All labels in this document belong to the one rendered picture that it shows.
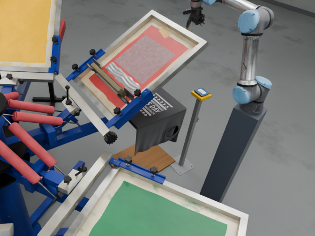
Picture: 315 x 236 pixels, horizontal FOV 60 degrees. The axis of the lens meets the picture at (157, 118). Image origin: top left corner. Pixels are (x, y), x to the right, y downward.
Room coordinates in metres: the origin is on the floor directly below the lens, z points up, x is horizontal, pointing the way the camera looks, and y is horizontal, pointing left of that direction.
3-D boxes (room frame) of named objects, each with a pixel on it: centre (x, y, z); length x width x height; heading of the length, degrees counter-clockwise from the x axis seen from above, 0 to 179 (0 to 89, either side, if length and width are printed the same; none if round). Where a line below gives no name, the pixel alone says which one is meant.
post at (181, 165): (2.02, -0.34, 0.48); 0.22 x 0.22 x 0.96; 44
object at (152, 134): (1.62, -0.02, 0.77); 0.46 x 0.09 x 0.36; 134
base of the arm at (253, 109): (1.55, -0.61, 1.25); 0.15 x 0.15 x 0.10
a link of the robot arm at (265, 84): (1.54, -0.61, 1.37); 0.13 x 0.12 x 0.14; 131
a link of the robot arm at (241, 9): (1.78, -0.40, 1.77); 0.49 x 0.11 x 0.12; 41
